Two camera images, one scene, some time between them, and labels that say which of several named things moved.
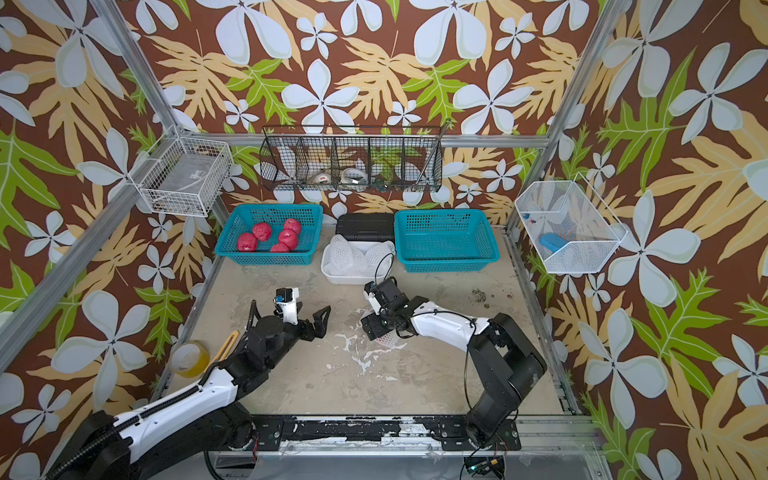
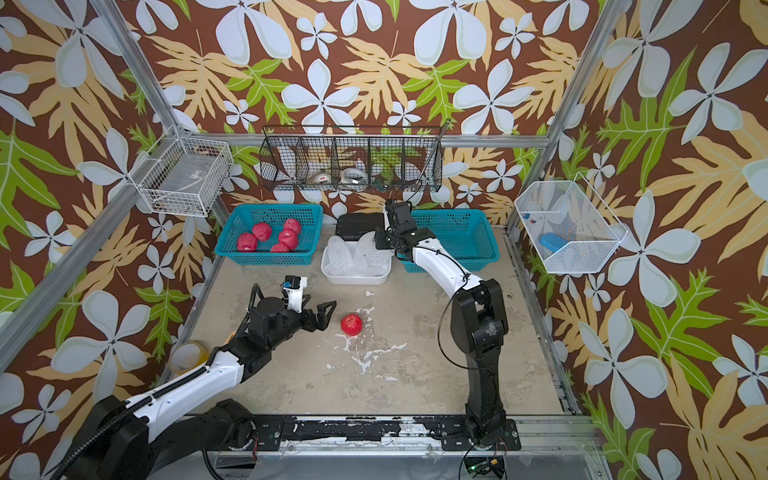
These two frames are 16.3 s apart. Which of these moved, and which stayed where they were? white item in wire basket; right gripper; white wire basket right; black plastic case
Moved: right gripper
Stayed: black plastic case; white wire basket right; white item in wire basket
